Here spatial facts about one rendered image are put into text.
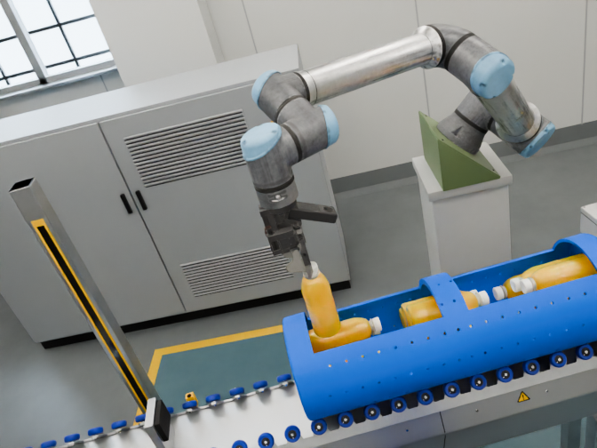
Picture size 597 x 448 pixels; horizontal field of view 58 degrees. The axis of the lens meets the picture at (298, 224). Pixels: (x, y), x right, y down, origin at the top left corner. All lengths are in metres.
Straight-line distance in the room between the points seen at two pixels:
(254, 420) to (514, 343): 0.76
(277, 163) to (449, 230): 1.25
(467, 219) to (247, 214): 1.35
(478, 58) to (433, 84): 2.72
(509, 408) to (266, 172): 0.97
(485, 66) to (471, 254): 1.03
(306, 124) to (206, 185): 1.91
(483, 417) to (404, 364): 0.34
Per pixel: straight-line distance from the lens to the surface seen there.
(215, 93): 2.80
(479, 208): 2.22
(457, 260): 2.34
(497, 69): 1.51
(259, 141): 1.09
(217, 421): 1.72
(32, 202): 1.62
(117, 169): 3.08
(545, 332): 1.50
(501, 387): 1.63
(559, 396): 1.71
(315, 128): 1.15
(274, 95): 1.22
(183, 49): 3.78
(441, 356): 1.42
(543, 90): 4.52
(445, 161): 2.05
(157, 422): 1.60
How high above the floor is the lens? 2.18
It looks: 31 degrees down
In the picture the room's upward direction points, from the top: 16 degrees counter-clockwise
